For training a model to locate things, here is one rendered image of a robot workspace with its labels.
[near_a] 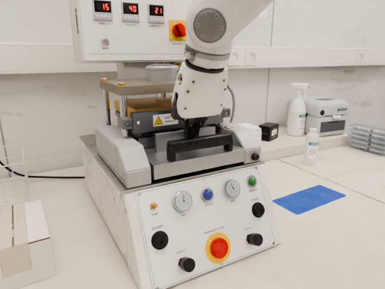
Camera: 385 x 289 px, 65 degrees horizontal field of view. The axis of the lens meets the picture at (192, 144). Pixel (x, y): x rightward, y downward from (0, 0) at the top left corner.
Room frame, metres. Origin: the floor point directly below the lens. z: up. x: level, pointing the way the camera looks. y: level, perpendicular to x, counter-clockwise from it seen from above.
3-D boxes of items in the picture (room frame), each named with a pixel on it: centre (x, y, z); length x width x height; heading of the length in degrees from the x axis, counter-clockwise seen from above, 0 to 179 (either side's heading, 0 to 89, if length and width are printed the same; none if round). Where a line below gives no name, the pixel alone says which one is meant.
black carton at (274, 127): (1.37, -0.35, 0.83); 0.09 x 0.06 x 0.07; 139
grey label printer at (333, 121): (1.52, -0.63, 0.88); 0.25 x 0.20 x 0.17; 22
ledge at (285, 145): (1.38, -0.36, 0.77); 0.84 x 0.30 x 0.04; 118
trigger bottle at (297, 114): (1.45, -0.51, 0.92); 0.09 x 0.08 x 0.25; 49
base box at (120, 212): (0.77, 0.06, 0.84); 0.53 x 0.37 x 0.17; 29
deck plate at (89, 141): (0.80, 0.09, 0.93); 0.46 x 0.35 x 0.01; 29
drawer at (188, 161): (0.72, 0.05, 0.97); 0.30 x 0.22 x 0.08; 29
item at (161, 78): (0.80, 0.07, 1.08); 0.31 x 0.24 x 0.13; 119
